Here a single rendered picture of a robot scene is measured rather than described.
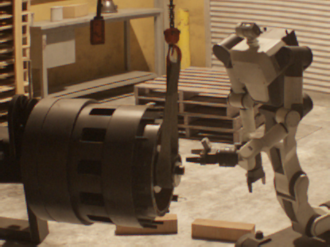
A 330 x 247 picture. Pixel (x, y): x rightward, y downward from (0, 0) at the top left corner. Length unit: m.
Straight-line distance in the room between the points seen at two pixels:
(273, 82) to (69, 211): 1.08
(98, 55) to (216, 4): 1.77
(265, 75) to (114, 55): 6.11
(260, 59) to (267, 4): 5.56
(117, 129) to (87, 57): 6.02
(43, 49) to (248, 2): 2.97
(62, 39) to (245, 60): 4.65
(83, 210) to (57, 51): 4.84
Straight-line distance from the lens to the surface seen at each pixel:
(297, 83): 2.80
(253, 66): 2.88
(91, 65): 8.59
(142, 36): 9.25
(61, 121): 2.60
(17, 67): 6.08
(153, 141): 2.52
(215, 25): 8.91
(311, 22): 8.07
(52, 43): 7.27
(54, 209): 2.65
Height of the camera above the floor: 1.69
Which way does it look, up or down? 14 degrees down
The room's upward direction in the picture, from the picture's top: 1 degrees counter-clockwise
